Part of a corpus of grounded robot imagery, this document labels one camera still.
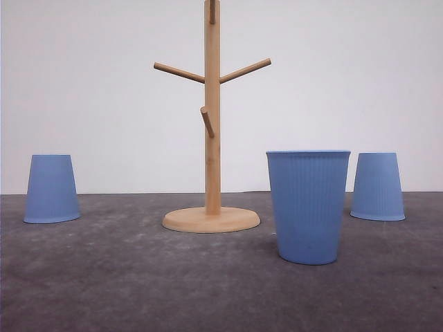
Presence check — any wooden mug tree stand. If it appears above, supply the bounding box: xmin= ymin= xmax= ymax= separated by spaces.
xmin=153 ymin=0 xmax=271 ymax=233

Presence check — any blue ribbed cup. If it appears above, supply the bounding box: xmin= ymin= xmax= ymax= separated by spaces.
xmin=266 ymin=150 xmax=351 ymax=266

